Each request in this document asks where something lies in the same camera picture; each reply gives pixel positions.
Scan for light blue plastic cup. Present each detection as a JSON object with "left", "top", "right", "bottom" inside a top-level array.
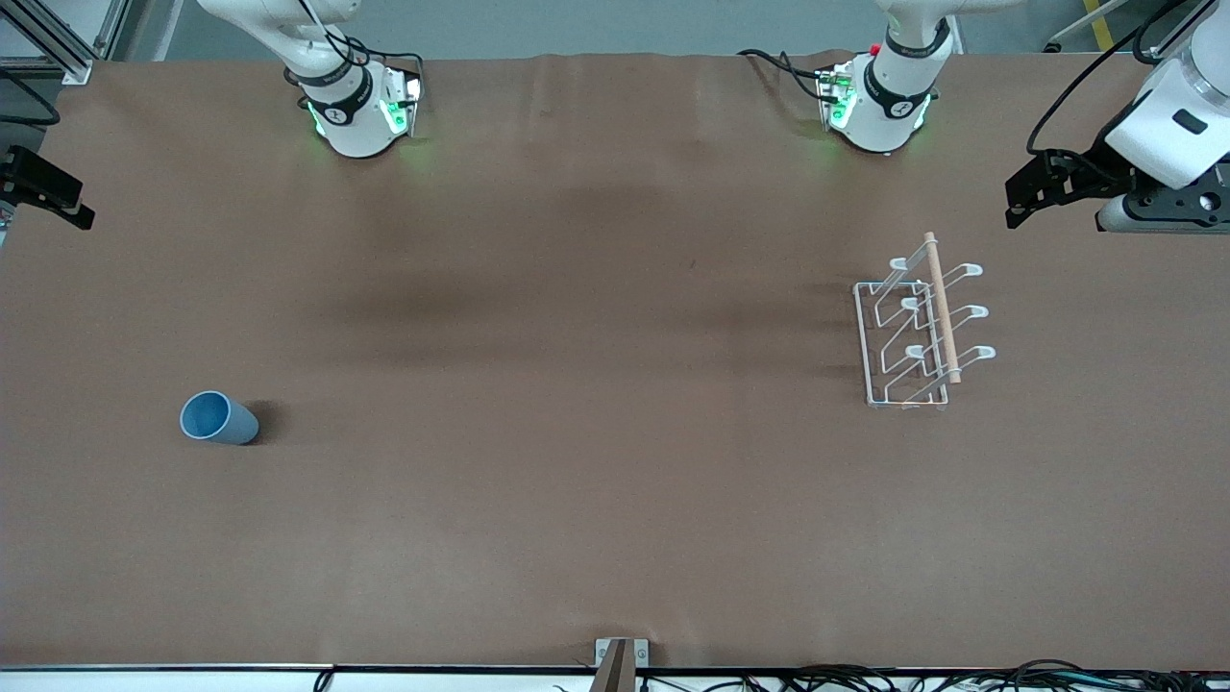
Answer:
[{"left": 180, "top": 390, "right": 260, "bottom": 446}]

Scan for brown table cover mat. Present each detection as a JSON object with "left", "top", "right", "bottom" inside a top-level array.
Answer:
[{"left": 0, "top": 50, "right": 1230, "bottom": 672}]

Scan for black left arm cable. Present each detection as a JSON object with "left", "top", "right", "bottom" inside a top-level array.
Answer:
[{"left": 1026, "top": 0, "right": 1197, "bottom": 157}]

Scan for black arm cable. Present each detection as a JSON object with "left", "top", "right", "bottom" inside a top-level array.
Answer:
[
  {"left": 0, "top": 69, "right": 61, "bottom": 128},
  {"left": 1026, "top": 0, "right": 1197, "bottom": 157}
]

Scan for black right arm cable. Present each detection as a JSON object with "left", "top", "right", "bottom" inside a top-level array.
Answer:
[{"left": 0, "top": 69, "right": 61, "bottom": 128}]

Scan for aluminium frame extrusion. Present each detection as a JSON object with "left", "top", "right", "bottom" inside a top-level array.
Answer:
[{"left": 0, "top": 0, "right": 131, "bottom": 86}]

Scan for white wire cup holder rack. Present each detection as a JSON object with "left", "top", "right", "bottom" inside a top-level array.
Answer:
[{"left": 852, "top": 232, "right": 997, "bottom": 411}]

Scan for silver left base connector bracket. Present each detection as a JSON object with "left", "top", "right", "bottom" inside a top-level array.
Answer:
[{"left": 817, "top": 62, "right": 858, "bottom": 133}]

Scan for silver base connector bracket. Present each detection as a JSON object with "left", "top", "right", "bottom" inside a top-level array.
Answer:
[
  {"left": 382, "top": 65, "right": 425, "bottom": 137},
  {"left": 817, "top": 62, "right": 858, "bottom": 133}
]

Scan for black left base cable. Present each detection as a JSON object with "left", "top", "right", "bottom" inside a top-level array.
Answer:
[{"left": 738, "top": 48, "right": 837, "bottom": 102}]

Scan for black right base cables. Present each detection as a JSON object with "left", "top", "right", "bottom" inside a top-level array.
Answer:
[{"left": 283, "top": 0, "right": 426, "bottom": 97}]

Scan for silver right base connector bracket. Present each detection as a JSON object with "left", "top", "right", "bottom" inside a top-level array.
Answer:
[{"left": 382, "top": 65, "right": 425, "bottom": 137}]

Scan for silver table edge bracket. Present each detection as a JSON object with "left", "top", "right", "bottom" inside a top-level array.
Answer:
[{"left": 594, "top": 638, "right": 651, "bottom": 670}]

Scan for brown camera mount post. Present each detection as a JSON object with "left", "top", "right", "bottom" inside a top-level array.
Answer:
[{"left": 589, "top": 639, "right": 637, "bottom": 692}]

